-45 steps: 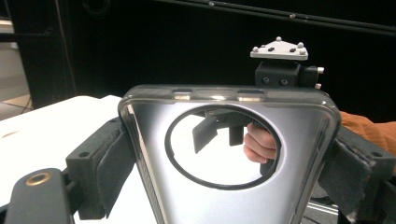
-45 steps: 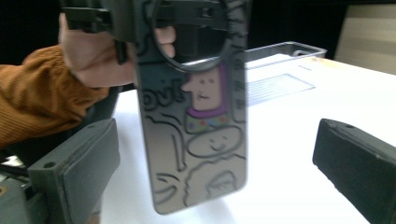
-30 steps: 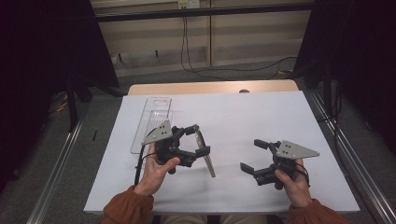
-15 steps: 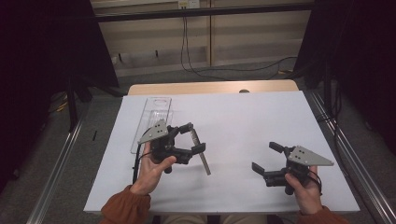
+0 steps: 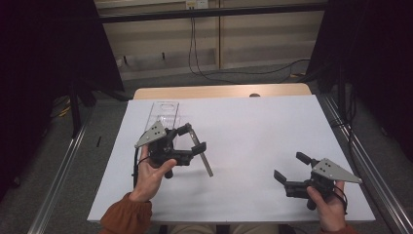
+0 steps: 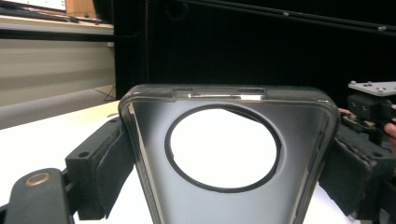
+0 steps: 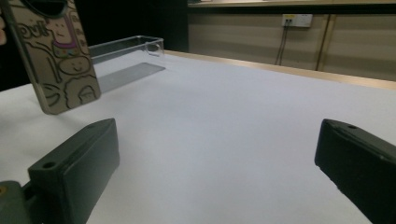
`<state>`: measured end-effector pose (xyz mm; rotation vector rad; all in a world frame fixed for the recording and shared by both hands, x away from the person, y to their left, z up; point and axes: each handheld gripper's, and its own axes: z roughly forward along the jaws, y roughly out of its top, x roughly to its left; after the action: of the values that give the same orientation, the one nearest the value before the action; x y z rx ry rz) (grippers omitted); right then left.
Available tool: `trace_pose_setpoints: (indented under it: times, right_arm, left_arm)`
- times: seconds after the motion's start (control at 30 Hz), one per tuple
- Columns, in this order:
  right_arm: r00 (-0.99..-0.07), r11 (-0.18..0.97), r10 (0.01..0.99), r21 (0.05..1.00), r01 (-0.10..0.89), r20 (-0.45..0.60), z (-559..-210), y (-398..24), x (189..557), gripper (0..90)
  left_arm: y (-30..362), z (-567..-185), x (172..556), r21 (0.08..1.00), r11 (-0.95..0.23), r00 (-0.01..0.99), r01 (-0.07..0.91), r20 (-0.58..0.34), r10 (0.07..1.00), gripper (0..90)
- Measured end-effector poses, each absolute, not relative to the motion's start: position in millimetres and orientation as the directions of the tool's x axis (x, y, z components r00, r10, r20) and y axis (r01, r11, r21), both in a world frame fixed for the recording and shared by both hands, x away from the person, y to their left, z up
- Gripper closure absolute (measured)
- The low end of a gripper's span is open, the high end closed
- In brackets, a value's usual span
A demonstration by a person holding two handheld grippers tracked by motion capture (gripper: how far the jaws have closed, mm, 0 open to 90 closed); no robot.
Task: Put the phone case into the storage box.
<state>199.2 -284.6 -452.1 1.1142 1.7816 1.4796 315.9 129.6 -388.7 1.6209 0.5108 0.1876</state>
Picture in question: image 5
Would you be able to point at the black stand pole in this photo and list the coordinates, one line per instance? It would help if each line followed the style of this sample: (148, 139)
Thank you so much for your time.
(75, 110)

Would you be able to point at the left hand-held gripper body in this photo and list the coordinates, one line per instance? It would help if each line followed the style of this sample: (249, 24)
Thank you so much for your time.
(154, 134)

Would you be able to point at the black horizontal bar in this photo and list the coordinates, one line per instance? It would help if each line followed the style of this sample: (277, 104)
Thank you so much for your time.
(207, 13)

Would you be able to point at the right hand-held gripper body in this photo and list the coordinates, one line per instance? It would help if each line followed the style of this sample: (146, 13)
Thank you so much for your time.
(331, 170)

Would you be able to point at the dark round table grommet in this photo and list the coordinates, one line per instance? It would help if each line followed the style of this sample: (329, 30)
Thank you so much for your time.
(254, 95)

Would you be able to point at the patterned phone case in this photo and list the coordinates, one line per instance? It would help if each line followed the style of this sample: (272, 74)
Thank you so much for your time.
(205, 162)

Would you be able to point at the person's right hand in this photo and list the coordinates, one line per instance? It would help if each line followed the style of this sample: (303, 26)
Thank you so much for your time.
(331, 213)

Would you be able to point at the person's left hand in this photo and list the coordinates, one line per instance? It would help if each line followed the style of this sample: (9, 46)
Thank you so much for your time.
(147, 182)

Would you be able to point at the black curtain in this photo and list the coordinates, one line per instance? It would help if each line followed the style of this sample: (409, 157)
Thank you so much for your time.
(39, 65)
(373, 48)

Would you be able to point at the clear plastic package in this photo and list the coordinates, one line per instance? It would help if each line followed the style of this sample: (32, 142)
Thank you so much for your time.
(164, 112)

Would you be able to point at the metal floor rail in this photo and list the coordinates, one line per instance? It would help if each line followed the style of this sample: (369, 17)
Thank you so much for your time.
(380, 182)
(58, 182)

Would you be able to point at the white table board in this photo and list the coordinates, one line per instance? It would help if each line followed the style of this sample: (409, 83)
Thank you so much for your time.
(259, 130)

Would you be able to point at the white wall socket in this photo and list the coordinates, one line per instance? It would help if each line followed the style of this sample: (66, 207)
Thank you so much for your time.
(197, 4)

